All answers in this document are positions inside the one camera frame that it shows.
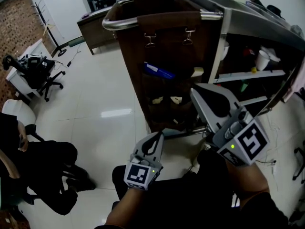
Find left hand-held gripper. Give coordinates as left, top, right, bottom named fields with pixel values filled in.
left=123, top=131, right=166, bottom=191

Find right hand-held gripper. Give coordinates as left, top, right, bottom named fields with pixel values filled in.
left=190, top=83, right=272, bottom=167

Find blue packet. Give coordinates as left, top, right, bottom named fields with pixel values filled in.
left=143, top=61, right=177, bottom=81

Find person's right forearm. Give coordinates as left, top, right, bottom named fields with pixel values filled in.
left=224, top=162, right=270, bottom=207

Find person's left forearm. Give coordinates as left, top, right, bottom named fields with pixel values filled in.
left=104, top=187, right=149, bottom=228

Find brown fabric pocket organizer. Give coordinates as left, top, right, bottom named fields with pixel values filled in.
left=116, top=0, right=224, bottom=134

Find metal housekeeping cart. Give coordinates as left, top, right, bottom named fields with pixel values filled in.
left=102, top=0, right=305, bottom=138

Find cream box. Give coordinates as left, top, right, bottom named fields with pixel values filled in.
left=191, top=66, right=205, bottom=79

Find person's black trousers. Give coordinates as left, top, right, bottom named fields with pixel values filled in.
left=111, top=148, right=239, bottom=229

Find white paper cup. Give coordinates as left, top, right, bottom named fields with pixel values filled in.
left=255, top=50, right=271, bottom=72

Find stack of white bowls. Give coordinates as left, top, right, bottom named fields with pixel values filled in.
left=260, top=45, right=281, bottom=63

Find pink cloth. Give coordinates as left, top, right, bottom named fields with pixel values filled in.
left=282, top=62, right=305, bottom=103

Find black chair base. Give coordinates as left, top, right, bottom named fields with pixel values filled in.
left=291, top=146, right=305, bottom=185

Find grey cloth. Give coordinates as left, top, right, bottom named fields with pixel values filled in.
left=290, top=25, right=305, bottom=40

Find person's black shirt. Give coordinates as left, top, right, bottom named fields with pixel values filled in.
left=93, top=191, right=289, bottom=229

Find dark wooden cabinet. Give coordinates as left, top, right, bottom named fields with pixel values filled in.
left=76, top=6, right=119, bottom=55

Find green rolled mat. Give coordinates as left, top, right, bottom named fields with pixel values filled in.
left=68, top=35, right=86, bottom=48

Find black swivel chair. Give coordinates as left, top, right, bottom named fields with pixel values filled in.
left=20, top=55, right=67, bottom=103

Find white rounded chair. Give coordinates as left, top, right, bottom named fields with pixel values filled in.
left=1, top=99, right=37, bottom=131

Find white desk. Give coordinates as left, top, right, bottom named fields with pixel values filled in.
left=5, top=38, right=55, bottom=102

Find black coat rack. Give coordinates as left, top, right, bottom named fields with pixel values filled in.
left=30, top=0, right=67, bottom=57

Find black handheld device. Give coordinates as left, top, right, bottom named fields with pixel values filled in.
left=2, top=54, right=21, bottom=71

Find metal strap hook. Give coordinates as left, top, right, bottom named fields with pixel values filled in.
left=143, top=32, right=157, bottom=49
left=182, top=28, right=196, bottom=46

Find black power adapter with cable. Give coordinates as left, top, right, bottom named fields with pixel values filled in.
left=53, top=43, right=83, bottom=68

